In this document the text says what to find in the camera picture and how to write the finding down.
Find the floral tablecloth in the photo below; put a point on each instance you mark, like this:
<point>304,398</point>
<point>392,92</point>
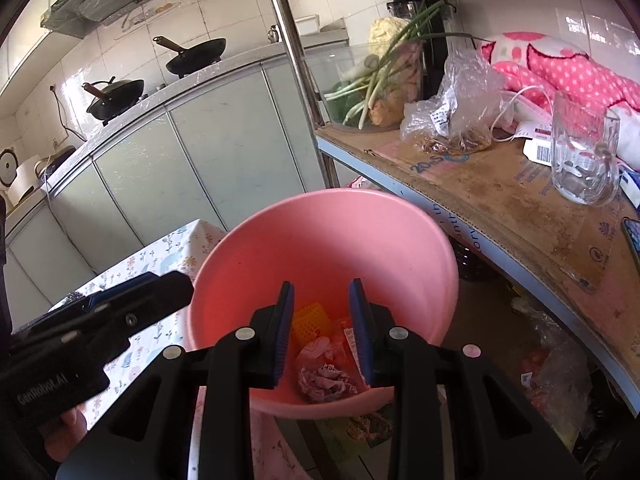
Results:
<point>150,260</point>

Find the black phone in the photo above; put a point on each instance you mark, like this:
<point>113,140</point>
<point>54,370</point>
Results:
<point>632,240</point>

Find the pale cabbage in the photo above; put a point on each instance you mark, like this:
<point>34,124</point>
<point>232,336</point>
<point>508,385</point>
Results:
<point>387,32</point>

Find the pink plastic basin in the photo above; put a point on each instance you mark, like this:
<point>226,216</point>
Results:
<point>325,240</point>

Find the clear glass bowl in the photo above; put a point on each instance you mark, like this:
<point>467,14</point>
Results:
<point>325,75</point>

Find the pale green kitchen cabinet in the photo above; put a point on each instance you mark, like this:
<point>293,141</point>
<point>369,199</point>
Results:
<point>150,160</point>

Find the person's left hand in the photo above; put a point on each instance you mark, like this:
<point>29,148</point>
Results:
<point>65,432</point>

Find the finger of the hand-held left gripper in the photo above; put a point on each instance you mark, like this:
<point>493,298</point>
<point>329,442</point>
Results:
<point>150,300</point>
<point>122,287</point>

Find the red snack wrapper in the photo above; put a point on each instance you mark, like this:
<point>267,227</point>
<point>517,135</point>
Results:
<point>345,340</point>

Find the crumpled paper tissue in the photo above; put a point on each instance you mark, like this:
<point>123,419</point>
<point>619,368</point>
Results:
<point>325,382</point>

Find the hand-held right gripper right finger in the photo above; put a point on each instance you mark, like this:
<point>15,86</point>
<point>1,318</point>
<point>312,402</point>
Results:
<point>360,332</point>

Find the glass mug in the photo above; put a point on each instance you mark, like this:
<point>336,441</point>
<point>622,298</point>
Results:
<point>580,160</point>

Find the brown cardboard sheet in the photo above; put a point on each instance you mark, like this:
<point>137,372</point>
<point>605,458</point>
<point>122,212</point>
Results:
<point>500,195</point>

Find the ginger root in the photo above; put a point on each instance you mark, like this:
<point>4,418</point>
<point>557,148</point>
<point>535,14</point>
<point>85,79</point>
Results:
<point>387,110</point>

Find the crumpled plastic bag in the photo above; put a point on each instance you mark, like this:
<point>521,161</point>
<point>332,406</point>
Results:
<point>560,385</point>

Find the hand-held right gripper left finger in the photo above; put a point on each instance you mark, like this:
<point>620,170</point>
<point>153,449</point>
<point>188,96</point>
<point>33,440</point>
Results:
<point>286,332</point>

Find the white labelled packet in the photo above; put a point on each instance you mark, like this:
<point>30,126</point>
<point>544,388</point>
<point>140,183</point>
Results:
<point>537,150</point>

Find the pink polka dot cloth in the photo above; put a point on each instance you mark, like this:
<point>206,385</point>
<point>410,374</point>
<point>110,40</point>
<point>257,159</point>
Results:
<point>565,70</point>

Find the black blender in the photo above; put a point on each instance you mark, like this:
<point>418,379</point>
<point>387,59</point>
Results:
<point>435,60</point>

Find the white rice cooker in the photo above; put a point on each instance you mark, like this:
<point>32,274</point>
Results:
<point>7,167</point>

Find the white crumpled paper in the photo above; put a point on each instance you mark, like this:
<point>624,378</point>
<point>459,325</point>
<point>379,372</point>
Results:
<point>317,349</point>

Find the metal kettle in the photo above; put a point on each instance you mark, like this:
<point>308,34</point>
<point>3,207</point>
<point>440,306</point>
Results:
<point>273,34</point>

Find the white storage box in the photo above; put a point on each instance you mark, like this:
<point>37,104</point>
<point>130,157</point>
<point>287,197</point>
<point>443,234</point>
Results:
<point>307,25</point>

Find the yellow foam fruit net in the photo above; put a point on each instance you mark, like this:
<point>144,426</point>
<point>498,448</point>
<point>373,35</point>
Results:
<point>310,322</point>

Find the metal storage rack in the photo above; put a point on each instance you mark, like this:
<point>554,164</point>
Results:
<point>295,60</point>

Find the clear plastic bag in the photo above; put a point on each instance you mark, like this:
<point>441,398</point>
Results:
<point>460,105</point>

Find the clear vegetable container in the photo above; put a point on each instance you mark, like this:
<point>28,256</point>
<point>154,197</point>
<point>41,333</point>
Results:
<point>385,70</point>

